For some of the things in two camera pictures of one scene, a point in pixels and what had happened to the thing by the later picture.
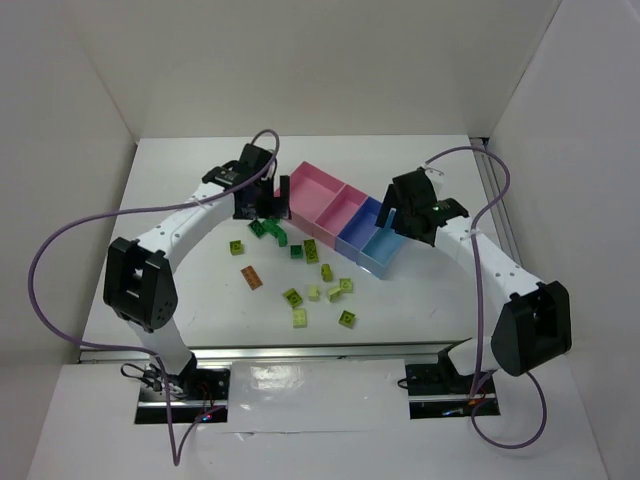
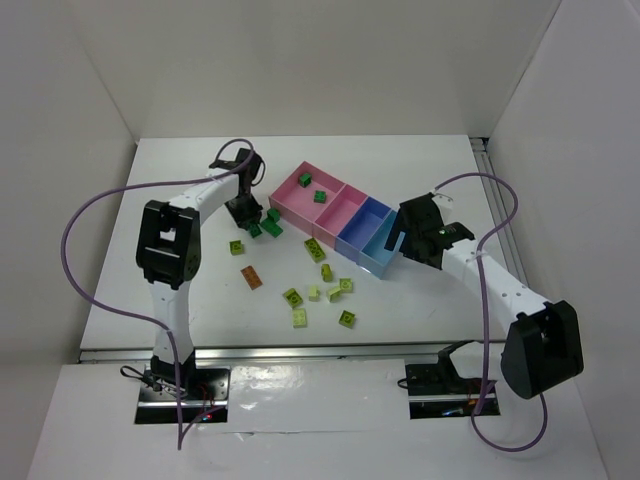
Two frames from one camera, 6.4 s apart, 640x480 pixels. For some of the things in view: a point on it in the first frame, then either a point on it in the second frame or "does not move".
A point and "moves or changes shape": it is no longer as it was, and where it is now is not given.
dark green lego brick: [257, 228] to [320, 196]
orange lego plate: [251, 277] does not move
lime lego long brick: [311, 250] moves or changes shape
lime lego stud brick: [293, 298] does not move
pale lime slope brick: [314, 293] does not move
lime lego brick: [236, 247] does not move
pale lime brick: [334, 294] does not move
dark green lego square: [296, 252] to [305, 180]
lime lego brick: [347, 319] does not move
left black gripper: [262, 211] to [241, 211]
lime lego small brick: [327, 272] does not move
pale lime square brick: [299, 318] does not move
